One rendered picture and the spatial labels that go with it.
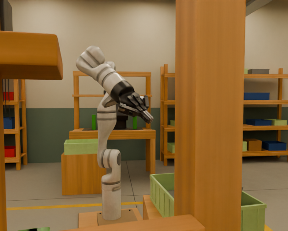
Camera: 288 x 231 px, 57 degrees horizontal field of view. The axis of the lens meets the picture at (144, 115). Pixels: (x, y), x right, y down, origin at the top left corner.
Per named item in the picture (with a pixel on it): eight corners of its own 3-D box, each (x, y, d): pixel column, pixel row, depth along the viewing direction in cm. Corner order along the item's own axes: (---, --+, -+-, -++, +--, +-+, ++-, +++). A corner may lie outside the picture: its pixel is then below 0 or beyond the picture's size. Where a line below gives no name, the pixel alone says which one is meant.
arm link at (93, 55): (91, 40, 92) (98, 48, 105) (74, 57, 92) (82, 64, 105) (106, 54, 92) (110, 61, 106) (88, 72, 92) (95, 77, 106)
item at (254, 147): (293, 162, 613) (296, 64, 600) (164, 166, 578) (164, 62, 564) (278, 157, 667) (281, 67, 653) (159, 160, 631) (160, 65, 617)
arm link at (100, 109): (116, 62, 131) (117, 114, 133) (96, 63, 131) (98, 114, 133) (114, 60, 122) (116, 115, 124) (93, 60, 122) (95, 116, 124)
